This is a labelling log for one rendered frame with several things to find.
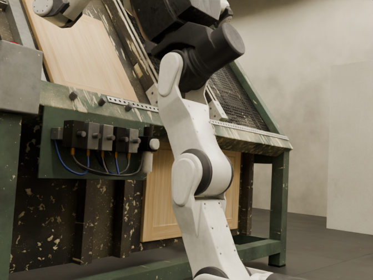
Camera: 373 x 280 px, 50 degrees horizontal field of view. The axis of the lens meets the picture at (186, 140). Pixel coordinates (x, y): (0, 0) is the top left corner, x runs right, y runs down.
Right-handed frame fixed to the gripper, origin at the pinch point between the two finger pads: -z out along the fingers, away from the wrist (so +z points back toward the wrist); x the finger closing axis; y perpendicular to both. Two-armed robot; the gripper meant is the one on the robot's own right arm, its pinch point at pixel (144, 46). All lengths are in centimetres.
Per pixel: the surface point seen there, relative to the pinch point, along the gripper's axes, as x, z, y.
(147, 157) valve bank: -53, 45, 29
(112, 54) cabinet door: -9.8, 4.5, 23.2
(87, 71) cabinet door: -23, 16, 44
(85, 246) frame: -95, 25, 37
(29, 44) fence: -18, 16, 71
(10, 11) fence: -6, 3, 74
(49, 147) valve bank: -53, 39, 71
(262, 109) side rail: -15, 12, -113
